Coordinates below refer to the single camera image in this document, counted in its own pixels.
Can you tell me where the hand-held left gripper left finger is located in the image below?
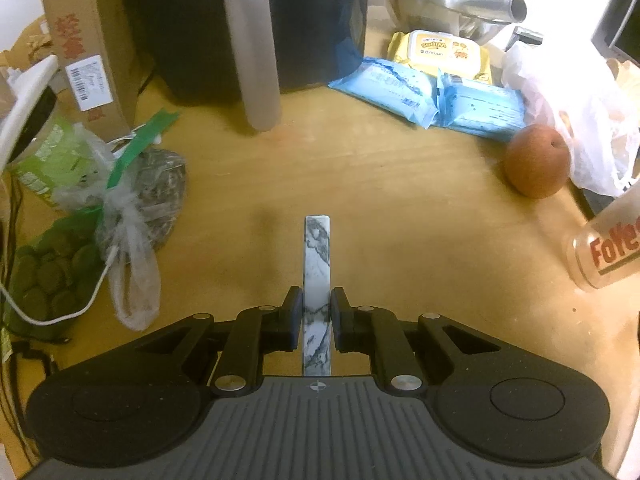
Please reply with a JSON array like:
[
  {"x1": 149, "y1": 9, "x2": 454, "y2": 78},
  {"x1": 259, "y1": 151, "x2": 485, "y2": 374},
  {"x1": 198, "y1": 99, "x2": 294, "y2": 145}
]
[{"x1": 135, "y1": 285, "x2": 304, "y2": 396}]

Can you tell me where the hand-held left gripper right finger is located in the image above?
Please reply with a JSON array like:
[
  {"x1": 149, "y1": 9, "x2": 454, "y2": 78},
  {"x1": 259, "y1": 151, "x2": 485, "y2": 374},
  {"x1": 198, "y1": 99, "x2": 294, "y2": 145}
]
[{"x1": 330, "y1": 286, "x2": 503, "y2": 395}]

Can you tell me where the marble patterned strip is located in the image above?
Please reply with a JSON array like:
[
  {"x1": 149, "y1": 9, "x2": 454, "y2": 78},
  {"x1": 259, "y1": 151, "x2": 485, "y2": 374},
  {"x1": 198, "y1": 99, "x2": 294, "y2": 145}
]
[{"x1": 301, "y1": 214, "x2": 334, "y2": 377}]

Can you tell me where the clear plastic bag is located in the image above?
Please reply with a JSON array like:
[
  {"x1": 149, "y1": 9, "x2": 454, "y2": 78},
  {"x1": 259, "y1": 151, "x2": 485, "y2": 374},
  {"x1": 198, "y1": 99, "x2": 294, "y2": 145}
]
[{"x1": 94, "y1": 149, "x2": 189, "y2": 332}]

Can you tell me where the green plastic strip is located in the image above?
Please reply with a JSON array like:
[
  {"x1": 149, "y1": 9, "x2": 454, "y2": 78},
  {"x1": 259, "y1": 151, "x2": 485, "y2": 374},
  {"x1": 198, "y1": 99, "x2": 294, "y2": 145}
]
[{"x1": 106, "y1": 109, "x2": 182, "y2": 192}]

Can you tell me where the green bag of cookies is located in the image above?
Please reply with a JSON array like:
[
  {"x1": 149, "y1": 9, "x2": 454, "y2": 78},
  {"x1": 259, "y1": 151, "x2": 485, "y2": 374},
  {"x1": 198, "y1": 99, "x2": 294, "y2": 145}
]
[{"x1": 0, "y1": 204, "x2": 110, "y2": 345}]

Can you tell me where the brown round fruit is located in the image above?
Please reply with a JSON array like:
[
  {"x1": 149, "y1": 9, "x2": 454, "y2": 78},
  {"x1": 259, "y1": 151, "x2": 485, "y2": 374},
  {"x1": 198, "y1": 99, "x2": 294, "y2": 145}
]
[{"x1": 503, "y1": 124, "x2": 572, "y2": 199}]

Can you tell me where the shaker bottle grey lid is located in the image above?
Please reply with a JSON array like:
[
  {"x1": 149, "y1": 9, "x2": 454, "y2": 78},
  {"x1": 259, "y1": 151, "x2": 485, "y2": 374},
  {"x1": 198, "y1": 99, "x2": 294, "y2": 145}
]
[{"x1": 566, "y1": 199, "x2": 640, "y2": 292}]

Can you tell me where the yellow wet wipes packet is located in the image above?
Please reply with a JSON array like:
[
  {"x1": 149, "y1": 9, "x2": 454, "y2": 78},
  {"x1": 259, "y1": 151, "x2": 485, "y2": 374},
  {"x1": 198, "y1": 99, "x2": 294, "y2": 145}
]
[{"x1": 387, "y1": 29, "x2": 494, "y2": 87}]

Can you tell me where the green instant noodle cup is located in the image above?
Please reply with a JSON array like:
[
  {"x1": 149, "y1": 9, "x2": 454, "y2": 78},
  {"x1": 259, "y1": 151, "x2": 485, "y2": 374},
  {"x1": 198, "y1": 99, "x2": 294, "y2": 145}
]
[{"x1": 9, "y1": 87, "x2": 110, "y2": 212}]

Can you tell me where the dark blue air fryer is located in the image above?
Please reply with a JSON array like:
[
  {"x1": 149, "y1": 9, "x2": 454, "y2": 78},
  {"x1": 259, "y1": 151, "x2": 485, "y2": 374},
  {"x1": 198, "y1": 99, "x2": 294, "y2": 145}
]
[{"x1": 114, "y1": 0, "x2": 372, "y2": 132}]

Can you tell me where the white plastic bag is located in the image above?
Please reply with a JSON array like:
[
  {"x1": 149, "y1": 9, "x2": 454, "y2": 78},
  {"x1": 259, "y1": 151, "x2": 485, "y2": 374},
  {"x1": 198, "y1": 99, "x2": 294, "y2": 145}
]
[{"x1": 501, "y1": 41, "x2": 640, "y2": 197}]

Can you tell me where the glass bowl of utensils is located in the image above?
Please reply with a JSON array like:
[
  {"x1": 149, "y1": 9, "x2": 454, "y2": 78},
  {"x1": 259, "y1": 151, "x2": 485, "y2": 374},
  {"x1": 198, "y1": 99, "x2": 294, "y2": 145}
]
[{"x1": 372, "y1": 0, "x2": 529, "y2": 45}]

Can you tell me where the white power bank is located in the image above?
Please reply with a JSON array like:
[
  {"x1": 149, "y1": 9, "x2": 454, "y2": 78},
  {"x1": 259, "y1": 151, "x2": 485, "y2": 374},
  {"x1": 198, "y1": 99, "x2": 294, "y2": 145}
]
[{"x1": 0, "y1": 54, "x2": 61, "y2": 169}]

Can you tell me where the tall brown cardboard box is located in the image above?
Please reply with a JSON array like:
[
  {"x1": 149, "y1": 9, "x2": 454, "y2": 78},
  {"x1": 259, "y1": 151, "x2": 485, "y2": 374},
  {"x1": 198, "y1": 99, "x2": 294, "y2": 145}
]
[{"x1": 36, "y1": 0, "x2": 142, "y2": 144}]

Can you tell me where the silver foil roll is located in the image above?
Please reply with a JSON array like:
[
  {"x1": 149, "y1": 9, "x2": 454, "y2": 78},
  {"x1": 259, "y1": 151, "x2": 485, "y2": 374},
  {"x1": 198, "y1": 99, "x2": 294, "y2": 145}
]
[{"x1": 449, "y1": 0, "x2": 529, "y2": 24}]

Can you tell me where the computer monitor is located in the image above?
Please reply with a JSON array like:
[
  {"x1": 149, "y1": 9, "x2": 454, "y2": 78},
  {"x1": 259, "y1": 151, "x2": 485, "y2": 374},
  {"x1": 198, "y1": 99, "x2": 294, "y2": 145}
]
[{"x1": 590, "y1": 0, "x2": 640, "y2": 63}]

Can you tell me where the white cable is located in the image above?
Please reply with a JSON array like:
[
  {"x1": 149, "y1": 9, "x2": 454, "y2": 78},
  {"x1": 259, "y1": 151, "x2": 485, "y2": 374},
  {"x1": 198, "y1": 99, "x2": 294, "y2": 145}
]
[{"x1": 0, "y1": 244, "x2": 119, "y2": 327}]

